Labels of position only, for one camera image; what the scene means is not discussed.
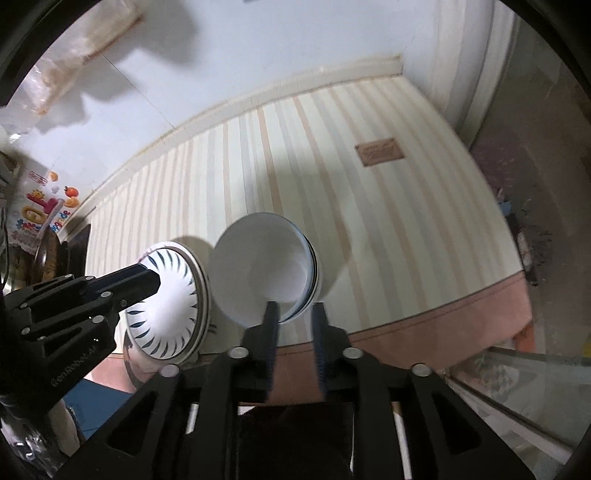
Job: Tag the blue striped white plate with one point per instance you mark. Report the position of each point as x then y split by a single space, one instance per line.
171 323

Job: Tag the plain white bowl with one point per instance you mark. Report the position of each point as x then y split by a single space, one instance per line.
258 267

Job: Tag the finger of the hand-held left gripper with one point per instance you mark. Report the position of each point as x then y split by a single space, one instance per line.
69 284
134 290

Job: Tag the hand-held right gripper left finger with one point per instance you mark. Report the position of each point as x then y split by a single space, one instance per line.
272 341

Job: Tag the black induction cooktop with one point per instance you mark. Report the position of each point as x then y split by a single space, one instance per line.
78 249

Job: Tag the grey floral white plate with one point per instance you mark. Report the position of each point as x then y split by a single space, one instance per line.
138 369

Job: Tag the sliding glass door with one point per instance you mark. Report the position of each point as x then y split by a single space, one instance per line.
531 138

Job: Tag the clear plastic bag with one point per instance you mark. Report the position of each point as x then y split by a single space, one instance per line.
60 78

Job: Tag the black frying pan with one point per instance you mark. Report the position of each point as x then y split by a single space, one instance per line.
48 258

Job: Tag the striped cat print tablecloth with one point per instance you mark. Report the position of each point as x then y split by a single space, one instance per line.
369 230

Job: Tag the person's left forearm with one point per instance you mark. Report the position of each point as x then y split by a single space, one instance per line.
64 429

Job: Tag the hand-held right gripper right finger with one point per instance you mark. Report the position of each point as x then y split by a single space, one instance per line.
318 346

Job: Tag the colourful wall stickers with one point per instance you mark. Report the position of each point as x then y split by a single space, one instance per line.
41 207

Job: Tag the brown cloth label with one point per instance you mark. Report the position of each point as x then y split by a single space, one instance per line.
381 152

